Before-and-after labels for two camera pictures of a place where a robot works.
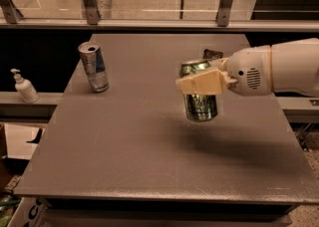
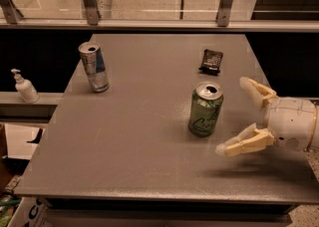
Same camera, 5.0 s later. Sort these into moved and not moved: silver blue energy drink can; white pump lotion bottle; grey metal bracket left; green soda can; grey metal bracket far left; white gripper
Moved: green soda can; white gripper
Not moved: white pump lotion bottle; grey metal bracket left; silver blue energy drink can; grey metal bracket far left
